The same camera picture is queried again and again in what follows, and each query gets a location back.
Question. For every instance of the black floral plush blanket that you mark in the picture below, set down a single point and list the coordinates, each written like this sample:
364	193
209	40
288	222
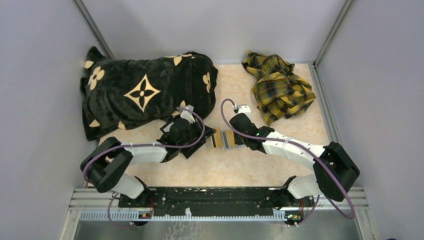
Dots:
128	93

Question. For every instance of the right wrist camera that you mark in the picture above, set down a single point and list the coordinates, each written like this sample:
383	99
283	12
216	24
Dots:
244	109

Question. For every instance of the white cable duct strip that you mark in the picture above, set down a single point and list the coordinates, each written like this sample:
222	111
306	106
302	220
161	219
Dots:
135	216

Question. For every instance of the black rectangular box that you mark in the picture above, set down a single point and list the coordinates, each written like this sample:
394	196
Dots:
171	137

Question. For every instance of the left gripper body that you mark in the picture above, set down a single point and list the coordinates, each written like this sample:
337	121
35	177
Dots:
195	132

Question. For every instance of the aluminium front rail frame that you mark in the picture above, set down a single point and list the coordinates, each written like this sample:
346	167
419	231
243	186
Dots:
91	199

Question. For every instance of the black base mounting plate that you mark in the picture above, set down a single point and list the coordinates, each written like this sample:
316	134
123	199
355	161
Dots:
214	201

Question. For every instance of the yellow plaid cloth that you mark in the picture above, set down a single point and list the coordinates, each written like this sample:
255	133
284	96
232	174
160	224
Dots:
278	91

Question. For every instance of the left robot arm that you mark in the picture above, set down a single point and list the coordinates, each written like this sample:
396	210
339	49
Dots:
105	167

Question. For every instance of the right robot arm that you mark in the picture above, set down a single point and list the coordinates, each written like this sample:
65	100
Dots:
333	170

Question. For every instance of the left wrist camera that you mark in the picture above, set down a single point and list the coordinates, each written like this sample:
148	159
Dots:
186	113

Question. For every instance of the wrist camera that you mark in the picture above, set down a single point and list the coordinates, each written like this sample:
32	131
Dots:
244	109
186	113

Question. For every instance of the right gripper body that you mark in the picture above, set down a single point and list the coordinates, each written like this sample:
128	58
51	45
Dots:
239	139

